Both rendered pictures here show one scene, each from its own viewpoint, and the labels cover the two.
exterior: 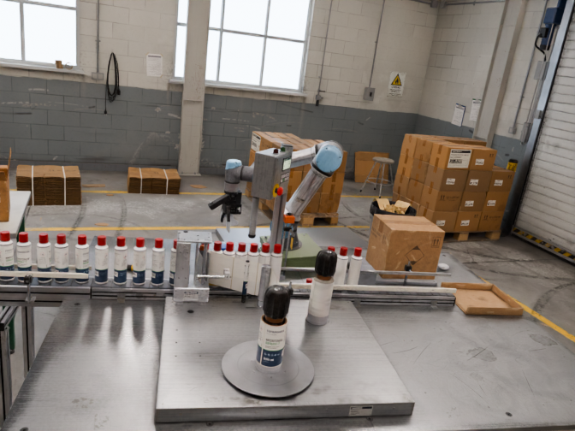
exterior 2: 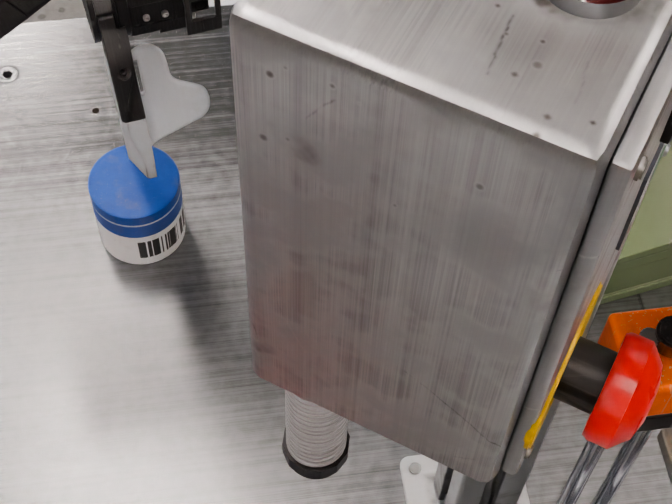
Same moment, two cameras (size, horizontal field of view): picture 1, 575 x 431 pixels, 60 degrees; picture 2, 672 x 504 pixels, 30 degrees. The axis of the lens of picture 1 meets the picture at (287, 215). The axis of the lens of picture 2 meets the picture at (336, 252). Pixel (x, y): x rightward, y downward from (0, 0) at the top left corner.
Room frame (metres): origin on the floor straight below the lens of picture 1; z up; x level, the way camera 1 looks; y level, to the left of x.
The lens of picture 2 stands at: (1.83, 0.13, 1.69)
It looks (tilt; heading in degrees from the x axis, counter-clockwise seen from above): 58 degrees down; 3
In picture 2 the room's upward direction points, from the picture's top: 3 degrees clockwise
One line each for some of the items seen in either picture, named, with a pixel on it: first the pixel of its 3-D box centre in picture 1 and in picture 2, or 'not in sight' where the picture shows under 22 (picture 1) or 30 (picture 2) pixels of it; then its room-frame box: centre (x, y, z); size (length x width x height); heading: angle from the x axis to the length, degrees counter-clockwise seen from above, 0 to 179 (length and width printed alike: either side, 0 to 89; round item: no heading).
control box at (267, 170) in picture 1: (271, 173); (507, 97); (2.09, 0.09, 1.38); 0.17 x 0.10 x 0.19; 158
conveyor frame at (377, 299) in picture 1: (285, 292); not in sight; (2.03, -0.04, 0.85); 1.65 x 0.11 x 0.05; 103
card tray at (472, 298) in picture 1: (480, 298); not in sight; (2.26, -1.00, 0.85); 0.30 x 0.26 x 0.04; 103
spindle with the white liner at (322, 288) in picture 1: (322, 286); not in sight; (1.77, -0.17, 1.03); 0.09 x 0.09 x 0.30
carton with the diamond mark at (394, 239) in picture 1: (403, 246); not in sight; (2.49, -0.64, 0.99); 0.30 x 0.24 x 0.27; 105
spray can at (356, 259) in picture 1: (354, 268); not in sight; (2.10, -0.34, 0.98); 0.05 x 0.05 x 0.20
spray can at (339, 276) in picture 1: (340, 268); not in sight; (2.09, -0.27, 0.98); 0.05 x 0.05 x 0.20
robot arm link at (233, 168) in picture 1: (234, 171); not in sight; (2.38, 0.29, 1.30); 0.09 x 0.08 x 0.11; 83
